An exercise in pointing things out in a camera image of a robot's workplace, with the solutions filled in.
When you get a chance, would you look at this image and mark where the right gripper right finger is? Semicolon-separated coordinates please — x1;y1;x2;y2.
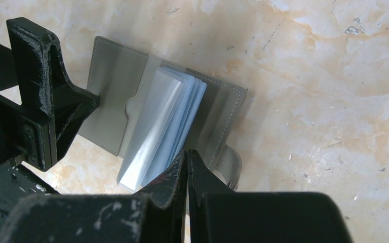
187;150;352;242

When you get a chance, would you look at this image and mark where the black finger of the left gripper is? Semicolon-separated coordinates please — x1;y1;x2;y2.
6;17;100;172

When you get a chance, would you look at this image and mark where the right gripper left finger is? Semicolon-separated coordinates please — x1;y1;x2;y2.
0;152;187;242

